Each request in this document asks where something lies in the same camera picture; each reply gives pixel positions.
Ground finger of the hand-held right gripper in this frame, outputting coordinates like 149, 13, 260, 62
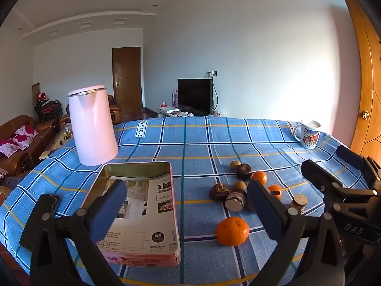
336, 145, 381, 189
300, 160, 379, 213

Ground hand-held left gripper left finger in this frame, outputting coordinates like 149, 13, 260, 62
19, 179, 127, 286

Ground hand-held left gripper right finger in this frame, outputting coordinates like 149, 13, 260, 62
246, 179, 346, 286

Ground small orange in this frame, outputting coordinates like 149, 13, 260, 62
252, 170, 268, 186
267, 184, 283, 200

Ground cut wooden log piece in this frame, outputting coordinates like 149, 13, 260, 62
224, 189, 248, 213

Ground small wooden stump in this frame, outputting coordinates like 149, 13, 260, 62
290, 194, 308, 212

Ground large orange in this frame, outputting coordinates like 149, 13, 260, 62
216, 216, 250, 247

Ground dark mangosteen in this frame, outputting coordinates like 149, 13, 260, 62
236, 163, 253, 181
209, 182, 232, 202

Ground pink tin box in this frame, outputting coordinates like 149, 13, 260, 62
80, 161, 181, 267

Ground white printed mug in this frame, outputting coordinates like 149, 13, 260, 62
294, 119, 321, 149

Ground printed paper sheet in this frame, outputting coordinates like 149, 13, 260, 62
97, 179, 179, 255

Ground light wooden door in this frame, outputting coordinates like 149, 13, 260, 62
343, 0, 381, 159

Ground wooden coffee table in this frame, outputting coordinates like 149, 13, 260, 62
40, 124, 75, 160

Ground pink electric kettle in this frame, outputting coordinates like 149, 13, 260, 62
68, 85, 119, 166

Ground blue plaid tablecloth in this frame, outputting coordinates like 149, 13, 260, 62
0, 116, 362, 286

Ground brown leather sofa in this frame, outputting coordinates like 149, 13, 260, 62
0, 114, 60, 177

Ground brown leather armchair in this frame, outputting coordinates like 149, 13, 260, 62
106, 94, 122, 125

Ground pink floral cushion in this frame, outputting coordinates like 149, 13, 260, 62
11, 126, 39, 150

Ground stacked dark chairs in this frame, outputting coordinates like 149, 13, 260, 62
34, 92, 64, 123

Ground white television stand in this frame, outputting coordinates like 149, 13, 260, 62
150, 107, 209, 119

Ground dark brown door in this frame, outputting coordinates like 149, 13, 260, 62
112, 47, 141, 115

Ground black television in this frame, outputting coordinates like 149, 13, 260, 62
177, 79, 214, 116

